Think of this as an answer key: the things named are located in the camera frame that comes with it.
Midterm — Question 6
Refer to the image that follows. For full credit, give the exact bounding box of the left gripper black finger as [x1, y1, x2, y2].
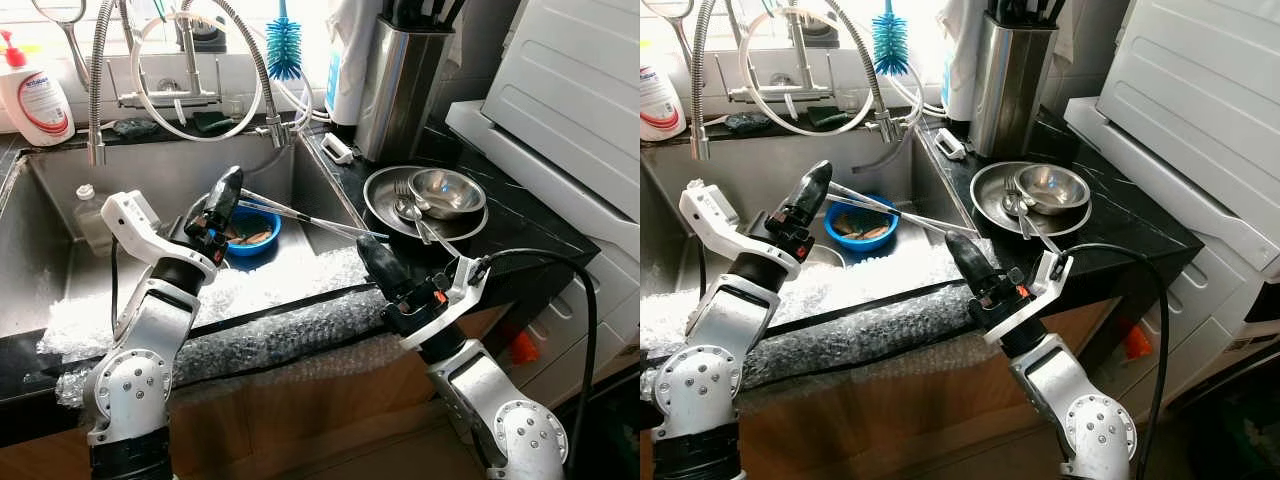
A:
[205, 165, 244, 231]
[785, 160, 833, 227]

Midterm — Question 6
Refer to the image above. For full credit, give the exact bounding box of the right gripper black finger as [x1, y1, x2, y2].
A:
[355, 235, 409, 301]
[943, 232, 996, 296]

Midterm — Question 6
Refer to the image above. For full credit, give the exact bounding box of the steel fork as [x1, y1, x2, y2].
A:
[1003, 175, 1041, 241]
[392, 178, 433, 246]

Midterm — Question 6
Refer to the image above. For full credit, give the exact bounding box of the steel chopstick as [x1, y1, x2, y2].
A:
[238, 188, 391, 242]
[828, 193, 943, 225]
[240, 198, 349, 229]
[826, 182, 978, 238]

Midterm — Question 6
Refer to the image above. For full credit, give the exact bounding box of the small stainless steel bowl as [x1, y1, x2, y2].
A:
[407, 168, 488, 221]
[1015, 163, 1093, 216]

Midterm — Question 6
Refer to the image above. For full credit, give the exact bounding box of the stainless steel sink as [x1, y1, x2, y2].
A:
[640, 125, 976, 321]
[0, 130, 366, 336]

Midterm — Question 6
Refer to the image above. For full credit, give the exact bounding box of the blue plastic bowl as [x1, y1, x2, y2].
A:
[222, 205, 283, 258]
[823, 195, 899, 251]

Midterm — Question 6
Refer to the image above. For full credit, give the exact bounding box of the large stainless steel plate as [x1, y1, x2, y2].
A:
[362, 165, 491, 243]
[970, 160, 1094, 239]

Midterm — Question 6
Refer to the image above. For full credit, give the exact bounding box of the steel faucet fitting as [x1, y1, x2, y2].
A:
[728, 10, 836, 106]
[108, 10, 226, 111]

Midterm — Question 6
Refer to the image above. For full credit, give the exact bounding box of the orange plastic object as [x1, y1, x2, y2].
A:
[1120, 322, 1153, 361]

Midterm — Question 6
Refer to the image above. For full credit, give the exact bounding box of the blue bottle brush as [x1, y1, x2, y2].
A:
[265, 0, 303, 81]
[872, 0, 911, 76]

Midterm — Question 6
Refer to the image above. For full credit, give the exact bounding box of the brown wooden cabinet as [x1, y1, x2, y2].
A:
[0, 300, 521, 480]
[740, 300, 1131, 480]

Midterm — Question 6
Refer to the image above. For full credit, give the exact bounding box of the white red soap pump bottle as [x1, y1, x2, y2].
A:
[0, 30, 76, 148]
[640, 40, 688, 143]

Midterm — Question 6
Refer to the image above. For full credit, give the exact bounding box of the stainless steel knife block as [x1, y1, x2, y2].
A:
[968, 0, 1066, 159]
[355, 0, 466, 163]

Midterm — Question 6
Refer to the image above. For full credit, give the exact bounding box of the white hanging cloth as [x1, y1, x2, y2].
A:
[940, 0, 991, 123]
[325, 0, 386, 126]

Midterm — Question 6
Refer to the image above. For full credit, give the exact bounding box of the white washing machine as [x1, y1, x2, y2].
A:
[445, 0, 641, 411]
[1065, 0, 1280, 401]

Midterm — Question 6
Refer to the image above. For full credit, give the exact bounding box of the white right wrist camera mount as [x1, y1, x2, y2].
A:
[400, 255, 493, 351]
[985, 250, 1074, 346]

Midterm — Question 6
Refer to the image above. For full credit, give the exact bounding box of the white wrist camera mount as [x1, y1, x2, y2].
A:
[100, 190, 219, 281]
[678, 180, 801, 276]
[400, 255, 493, 351]
[985, 250, 1074, 346]

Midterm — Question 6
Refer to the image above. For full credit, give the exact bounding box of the white looped water hose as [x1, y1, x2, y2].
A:
[738, 8, 926, 138]
[130, 10, 316, 143]

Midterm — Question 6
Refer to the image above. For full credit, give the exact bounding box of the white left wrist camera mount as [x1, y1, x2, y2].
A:
[100, 190, 219, 281]
[678, 180, 801, 276]

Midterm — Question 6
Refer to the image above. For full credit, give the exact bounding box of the flexible steel faucet hose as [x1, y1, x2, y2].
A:
[690, 0, 901, 161]
[85, 0, 291, 166]

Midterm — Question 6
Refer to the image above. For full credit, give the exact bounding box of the steel wire strainer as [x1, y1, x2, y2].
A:
[645, 0, 701, 71]
[30, 0, 93, 91]

